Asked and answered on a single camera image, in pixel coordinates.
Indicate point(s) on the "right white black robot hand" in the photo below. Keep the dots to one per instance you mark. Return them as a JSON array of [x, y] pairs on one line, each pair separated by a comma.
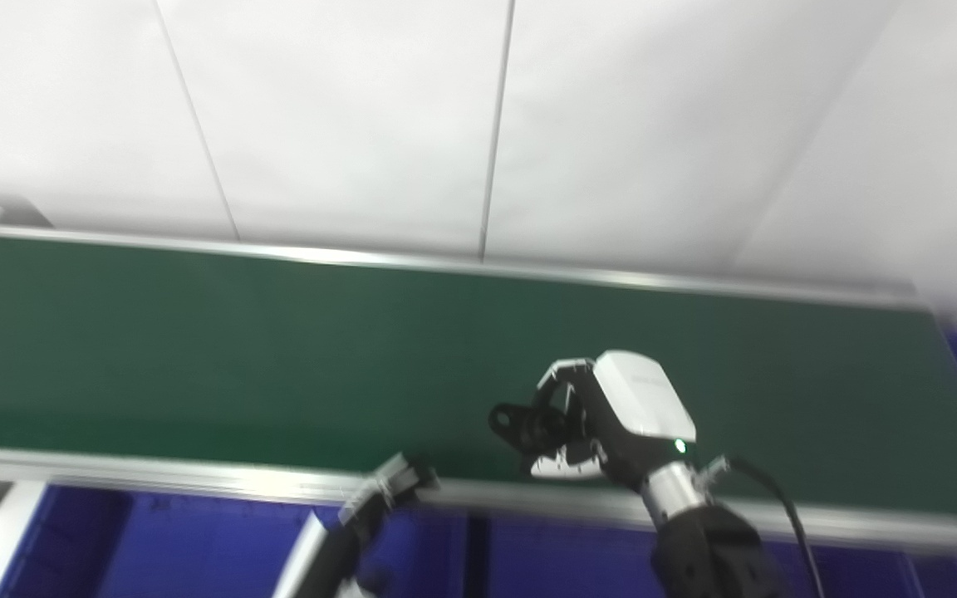
[[636, 399]]

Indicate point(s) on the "green conveyor belt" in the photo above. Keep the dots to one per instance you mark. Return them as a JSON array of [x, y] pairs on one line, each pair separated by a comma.
[[238, 349]]

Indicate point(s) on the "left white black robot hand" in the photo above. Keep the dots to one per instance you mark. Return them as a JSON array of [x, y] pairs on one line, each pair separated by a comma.
[[333, 556]]

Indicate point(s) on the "black flange part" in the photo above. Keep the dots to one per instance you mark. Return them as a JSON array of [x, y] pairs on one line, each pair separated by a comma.
[[520, 423]]

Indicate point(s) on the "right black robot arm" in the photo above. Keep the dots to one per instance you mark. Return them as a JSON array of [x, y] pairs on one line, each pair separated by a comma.
[[711, 548]]

